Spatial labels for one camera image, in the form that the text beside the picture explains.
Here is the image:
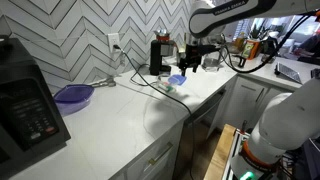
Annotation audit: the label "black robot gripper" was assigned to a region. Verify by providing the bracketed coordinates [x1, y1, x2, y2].
[178, 45, 219, 77]

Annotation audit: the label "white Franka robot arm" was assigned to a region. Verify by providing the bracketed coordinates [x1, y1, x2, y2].
[188, 0, 320, 180]

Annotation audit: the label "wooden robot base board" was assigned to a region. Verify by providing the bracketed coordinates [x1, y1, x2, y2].
[204, 124, 236, 180]

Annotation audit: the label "blue lunchbox lid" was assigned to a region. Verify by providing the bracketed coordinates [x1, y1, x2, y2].
[168, 74, 186, 86]

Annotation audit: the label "clear lunchbox container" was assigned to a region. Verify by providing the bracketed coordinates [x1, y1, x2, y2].
[157, 74, 177, 93]

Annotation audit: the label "clear glass jar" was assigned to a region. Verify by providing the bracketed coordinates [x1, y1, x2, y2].
[202, 53, 221, 72]

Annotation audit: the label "black coffee grinder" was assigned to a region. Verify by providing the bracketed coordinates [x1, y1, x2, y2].
[149, 29, 175, 76]

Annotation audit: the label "orange green box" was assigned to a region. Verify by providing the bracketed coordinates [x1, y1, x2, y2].
[242, 40, 260, 60]

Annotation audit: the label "metal tongs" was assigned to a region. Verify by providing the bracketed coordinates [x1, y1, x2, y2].
[91, 78, 116, 88]

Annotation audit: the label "metal box grater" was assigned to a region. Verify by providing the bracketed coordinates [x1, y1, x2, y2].
[275, 63, 302, 84]

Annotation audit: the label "purple lidded food container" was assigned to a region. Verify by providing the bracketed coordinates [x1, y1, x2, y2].
[54, 84, 94, 116]

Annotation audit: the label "black microwave oven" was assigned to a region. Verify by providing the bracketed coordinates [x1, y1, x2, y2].
[0, 35, 71, 180]

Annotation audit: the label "black power cable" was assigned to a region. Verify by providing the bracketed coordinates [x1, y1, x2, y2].
[113, 44, 198, 180]

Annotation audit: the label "brass drawer handle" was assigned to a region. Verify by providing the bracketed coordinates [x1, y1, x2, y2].
[148, 142, 173, 165]

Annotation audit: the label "white wall power outlet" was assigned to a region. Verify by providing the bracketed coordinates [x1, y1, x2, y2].
[108, 33, 120, 53]

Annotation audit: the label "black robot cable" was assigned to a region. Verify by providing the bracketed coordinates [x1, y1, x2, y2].
[221, 9, 320, 74]

